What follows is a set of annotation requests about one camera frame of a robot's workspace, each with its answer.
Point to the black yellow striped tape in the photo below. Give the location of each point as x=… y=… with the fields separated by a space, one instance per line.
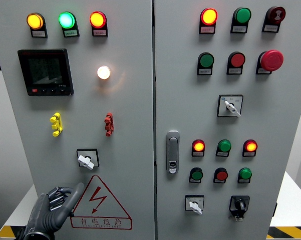
x=7 y=232
x=290 y=232

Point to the red warning triangle sticker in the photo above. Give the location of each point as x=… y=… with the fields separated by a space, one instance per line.
x=97 y=197

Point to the grey door with display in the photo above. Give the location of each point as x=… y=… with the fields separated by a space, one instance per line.
x=130 y=112

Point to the black display meter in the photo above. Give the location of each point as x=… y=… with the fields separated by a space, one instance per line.
x=46 y=72

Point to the silver door lock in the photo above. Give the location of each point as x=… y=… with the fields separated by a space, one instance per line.
x=173 y=152

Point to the clear round white lamp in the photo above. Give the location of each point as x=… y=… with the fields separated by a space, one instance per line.
x=103 y=72

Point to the small label plate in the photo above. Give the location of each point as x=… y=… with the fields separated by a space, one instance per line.
x=100 y=32
x=234 y=71
x=197 y=154
x=38 y=33
x=248 y=154
x=204 y=71
x=262 y=71
x=243 y=181
x=207 y=30
x=70 y=33
x=194 y=181
x=271 y=28
x=222 y=154
x=219 y=181
x=239 y=29

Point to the small green push button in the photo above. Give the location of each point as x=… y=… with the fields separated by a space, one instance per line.
x=196 y=175

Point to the small red-rimmed lamp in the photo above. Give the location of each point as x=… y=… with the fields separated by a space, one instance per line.
x=198 y=146
x=250 y=146

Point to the grey door with lock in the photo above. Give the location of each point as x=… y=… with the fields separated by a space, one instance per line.
x=185 y=112

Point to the small red push button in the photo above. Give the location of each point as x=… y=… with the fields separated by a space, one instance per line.
x=221 y=175

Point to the large yellow lamp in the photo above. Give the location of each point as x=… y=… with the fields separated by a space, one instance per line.
x=35 y=21

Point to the small green lamp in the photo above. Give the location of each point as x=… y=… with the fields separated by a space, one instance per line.
x=224 y=145
x=245 y=173

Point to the large bright green lamp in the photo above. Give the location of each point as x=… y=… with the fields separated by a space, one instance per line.
x=66 y=20

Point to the large red-rimmed lamp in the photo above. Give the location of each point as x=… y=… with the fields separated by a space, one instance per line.
x=98 y=19
x=209 y=16

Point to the large green push button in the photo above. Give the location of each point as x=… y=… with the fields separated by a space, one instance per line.
x=206 y=60

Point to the large red push button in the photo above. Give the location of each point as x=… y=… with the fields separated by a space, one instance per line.
x=237 y=60

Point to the large red stop button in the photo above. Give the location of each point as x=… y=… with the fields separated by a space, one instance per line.
x=272 y=60

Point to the large dark green lamp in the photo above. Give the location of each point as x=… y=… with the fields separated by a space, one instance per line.
x=242 y=15

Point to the dark red buzzer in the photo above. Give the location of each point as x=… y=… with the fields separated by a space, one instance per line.
x=277 y=14

